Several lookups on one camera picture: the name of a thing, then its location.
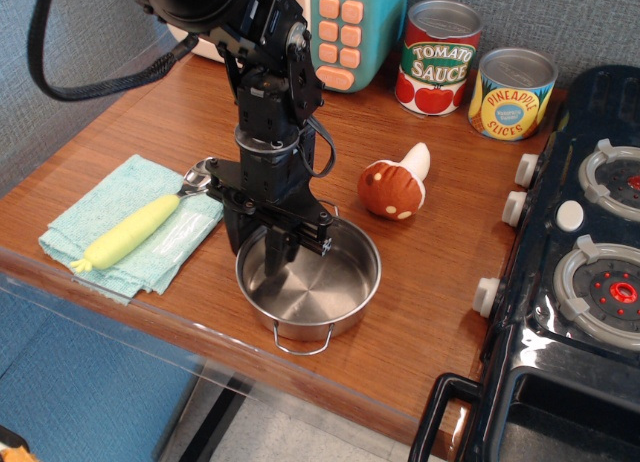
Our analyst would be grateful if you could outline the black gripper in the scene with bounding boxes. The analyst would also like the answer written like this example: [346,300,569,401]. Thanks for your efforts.
[207,141,333,277]

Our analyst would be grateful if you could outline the stainless steel pot bowl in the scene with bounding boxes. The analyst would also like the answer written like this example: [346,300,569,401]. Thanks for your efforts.
[236,200,382,356]

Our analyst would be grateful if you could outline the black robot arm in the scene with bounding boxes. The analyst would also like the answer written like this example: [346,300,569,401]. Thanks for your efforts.
[137,0,336,276]

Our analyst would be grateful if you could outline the light blue cloth napkin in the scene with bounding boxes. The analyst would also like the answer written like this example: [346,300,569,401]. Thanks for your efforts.
[39,155,223,305]

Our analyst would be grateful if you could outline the brown plush mushroom toy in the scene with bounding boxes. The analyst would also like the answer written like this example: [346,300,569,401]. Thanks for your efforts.
[357,142,431,221]

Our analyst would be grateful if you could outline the teal toy microwave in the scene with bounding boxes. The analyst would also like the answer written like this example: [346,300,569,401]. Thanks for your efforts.
[148,0,406,104]

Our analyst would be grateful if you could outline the white stove knob lower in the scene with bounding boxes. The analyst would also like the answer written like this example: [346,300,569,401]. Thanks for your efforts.
[472,278,501,318]

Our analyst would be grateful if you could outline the white stove knob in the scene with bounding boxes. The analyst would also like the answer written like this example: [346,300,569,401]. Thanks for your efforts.
[472,278,501,318]
[514,153,539,189]
[502,191,527,227]

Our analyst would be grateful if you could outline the white stove knob middle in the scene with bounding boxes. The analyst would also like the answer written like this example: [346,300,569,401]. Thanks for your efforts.
[502,191,527,227]

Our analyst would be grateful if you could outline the tomato sauce can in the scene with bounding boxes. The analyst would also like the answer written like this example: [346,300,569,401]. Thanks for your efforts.
[395,0,483,116]

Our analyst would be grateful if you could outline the white stove knob upper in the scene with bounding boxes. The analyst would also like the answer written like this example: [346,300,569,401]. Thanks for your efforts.
[514,153,539,189]

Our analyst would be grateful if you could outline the pineapple slices can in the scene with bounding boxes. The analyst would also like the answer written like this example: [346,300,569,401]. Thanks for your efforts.
[468,47,558,142]

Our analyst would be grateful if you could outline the orange object bottom corner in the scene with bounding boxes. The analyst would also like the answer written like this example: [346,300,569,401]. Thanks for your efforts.
[1,446,39,462]

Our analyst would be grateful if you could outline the black toy stove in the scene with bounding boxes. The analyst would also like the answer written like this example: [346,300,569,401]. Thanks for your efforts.
[410,65,639,461]

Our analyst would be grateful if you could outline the yellow-handled metal spoon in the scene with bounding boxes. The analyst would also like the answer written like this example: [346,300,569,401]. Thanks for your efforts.
[70,157,217,273]

